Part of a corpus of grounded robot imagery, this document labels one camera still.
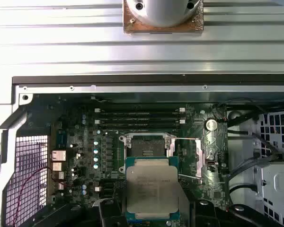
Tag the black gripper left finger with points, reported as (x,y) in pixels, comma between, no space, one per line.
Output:
(110,212)

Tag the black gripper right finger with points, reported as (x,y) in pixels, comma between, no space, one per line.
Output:
(204,212)

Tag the CPU with silver top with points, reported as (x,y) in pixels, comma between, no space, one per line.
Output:
(153,189)

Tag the metal socket cover frame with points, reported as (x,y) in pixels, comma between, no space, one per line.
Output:
(199,158)

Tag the black RAM slot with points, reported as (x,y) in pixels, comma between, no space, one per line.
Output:
(137,110)
(137,121)
(137,116)
(137,127)

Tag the green motherboard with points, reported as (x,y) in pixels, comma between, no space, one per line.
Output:
(215,186)

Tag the internal USB port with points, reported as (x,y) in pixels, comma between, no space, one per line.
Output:
(211,163)

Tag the metal rear port block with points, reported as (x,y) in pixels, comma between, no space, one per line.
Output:
(59,155)
(60,185)
(59,176)
(59,166)

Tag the silver metal drive cage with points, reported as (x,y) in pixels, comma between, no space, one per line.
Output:
(274,179)

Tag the silver coin battery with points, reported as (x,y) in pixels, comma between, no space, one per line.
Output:
(210,124)

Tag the black open PC case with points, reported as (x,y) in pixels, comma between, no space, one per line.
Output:
(132,88)

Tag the brown square base plate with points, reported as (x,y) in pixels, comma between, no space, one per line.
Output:
(129,26)

